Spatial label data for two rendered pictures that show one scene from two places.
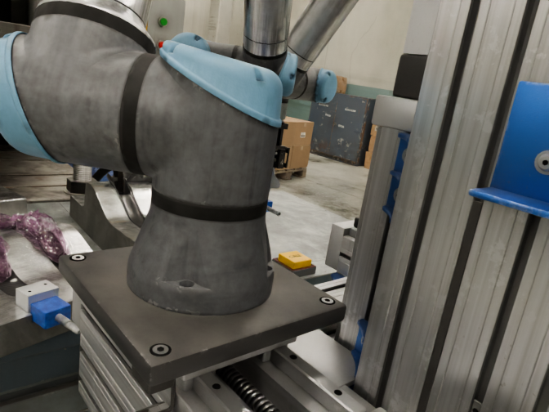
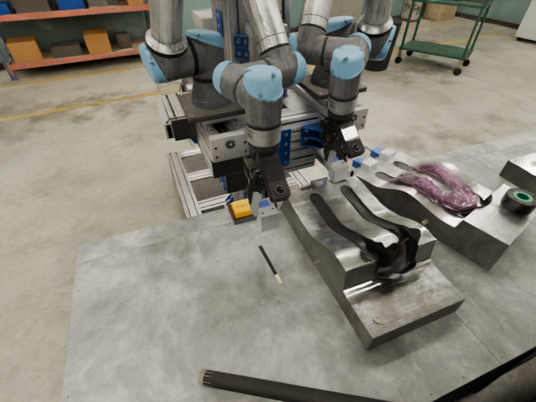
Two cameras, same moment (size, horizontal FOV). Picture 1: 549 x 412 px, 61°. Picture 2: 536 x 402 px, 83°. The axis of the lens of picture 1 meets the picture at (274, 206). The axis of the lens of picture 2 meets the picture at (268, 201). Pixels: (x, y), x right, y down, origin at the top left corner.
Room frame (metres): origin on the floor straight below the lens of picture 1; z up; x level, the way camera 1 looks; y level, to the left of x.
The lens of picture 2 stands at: (1.73, 0.25, 1.50)
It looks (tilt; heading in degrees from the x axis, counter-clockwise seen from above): 41 degrees down; 200
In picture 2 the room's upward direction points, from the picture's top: straight up
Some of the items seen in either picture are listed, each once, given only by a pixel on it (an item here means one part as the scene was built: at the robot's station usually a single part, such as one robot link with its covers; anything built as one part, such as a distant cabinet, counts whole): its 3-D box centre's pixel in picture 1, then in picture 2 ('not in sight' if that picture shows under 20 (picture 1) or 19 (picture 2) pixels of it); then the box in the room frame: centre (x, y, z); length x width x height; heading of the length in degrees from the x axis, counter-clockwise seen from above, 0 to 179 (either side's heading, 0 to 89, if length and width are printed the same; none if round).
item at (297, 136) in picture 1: (256, 141); not in sight; (6.20, 0.36, 0.37); 1.20 x 0.82 x 0.74; 54
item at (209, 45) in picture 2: not in sight; (204, 52); (0.79, -0.30, 1.20); 0.13 x 0.12 x 0.14; 147
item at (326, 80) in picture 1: (306, 83); (242, 81); (1.10, -0.03, 1.25); 0.11 x 0.11 x 0.08; 57
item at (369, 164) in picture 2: not in sight; (357, 162); (0.72, 0.25, 0.86); 0.13 x 0.05 x 0.05; 58
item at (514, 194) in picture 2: not in sight; (519, 201); (0.88, 0.71, 0.93); 0.08 x 0.08 x 0.04
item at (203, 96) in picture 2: not in sight; (210, 87); (0.79, -0.30, 1.09); 0.15 x 0.15 x 0.10
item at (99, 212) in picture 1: (153, 217); (358, 236); (1.12, 0.30, 0.87); 0.50 x 0.26 x 0.14; 41
